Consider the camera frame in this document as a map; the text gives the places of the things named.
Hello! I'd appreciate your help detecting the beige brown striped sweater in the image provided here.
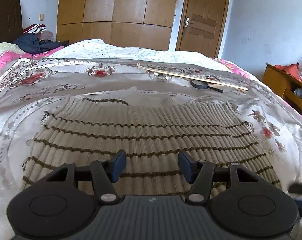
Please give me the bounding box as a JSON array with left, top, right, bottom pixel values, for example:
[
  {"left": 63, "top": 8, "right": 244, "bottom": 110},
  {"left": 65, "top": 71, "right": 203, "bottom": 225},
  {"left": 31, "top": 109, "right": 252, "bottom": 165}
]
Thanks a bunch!
[{"left": 22, "top": 97, "right": 281, "bottom": 195}]

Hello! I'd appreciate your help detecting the dark navy clothes pile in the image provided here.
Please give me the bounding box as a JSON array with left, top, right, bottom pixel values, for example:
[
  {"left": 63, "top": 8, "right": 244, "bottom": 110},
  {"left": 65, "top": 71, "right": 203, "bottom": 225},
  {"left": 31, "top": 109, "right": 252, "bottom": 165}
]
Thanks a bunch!
[{"left": 13, "top": 34, "right": 69, "bottom": 54}]

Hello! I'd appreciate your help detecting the long wooden stick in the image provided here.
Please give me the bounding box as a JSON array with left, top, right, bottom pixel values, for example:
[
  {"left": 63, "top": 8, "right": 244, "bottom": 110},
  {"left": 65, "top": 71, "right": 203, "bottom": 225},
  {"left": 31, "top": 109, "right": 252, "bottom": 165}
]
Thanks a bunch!
[{"left": 137, "top": 62, "right": 249, "bottom": 92}]

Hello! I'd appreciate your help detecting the floral satin bedspread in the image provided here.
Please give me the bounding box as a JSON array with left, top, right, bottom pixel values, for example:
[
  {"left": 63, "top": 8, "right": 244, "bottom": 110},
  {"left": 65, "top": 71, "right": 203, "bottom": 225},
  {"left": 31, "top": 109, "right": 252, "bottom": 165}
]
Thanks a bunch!
[{"left": 0, "top": 40, "right": 302, "bottom": 239}]

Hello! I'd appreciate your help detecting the wooden side cabinet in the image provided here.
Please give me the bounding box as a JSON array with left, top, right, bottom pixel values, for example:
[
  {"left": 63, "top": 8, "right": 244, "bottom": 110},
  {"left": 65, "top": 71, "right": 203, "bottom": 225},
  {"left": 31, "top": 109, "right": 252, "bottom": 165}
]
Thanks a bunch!
[{"left": 262, "top": 64, "right": 302, "bottom": 115}]

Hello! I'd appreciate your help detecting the wooden door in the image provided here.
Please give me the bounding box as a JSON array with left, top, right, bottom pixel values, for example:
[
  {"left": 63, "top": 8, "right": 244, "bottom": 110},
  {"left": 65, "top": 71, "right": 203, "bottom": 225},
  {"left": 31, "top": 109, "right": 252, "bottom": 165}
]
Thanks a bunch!
[{"left": 176, "top": 0, "right": 229, "bottom": 57}]

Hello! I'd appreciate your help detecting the pink floral quilt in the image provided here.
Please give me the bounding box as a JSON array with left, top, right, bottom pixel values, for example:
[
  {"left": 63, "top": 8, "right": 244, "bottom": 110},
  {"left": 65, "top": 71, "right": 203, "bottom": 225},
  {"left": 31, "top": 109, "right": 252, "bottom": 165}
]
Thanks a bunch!
[{"left": 0, "top": 42, "right": 64, "bottom": 70}]

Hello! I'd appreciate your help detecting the wooden wardrobe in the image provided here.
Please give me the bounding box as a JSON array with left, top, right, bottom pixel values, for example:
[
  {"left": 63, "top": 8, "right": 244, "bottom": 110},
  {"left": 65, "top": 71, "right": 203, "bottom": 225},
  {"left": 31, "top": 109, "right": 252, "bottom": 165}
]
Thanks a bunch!
[{"left": 57, "top": 0, "right": 176, "bottom": 50}]

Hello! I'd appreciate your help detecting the red white striped garment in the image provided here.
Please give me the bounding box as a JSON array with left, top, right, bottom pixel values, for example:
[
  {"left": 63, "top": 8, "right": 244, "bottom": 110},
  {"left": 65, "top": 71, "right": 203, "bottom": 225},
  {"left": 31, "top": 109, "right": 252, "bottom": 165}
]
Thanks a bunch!
[{"left": 22, "top": 24, "right": 54, "bottom": 41}]

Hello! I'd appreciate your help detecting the dark wooden headboard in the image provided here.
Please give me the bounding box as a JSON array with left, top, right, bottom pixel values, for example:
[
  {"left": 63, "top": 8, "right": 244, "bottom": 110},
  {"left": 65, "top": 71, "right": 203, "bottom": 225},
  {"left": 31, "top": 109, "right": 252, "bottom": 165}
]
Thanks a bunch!
[{"left": 0, "top": 0, "right": 22, "bottom": 43}]

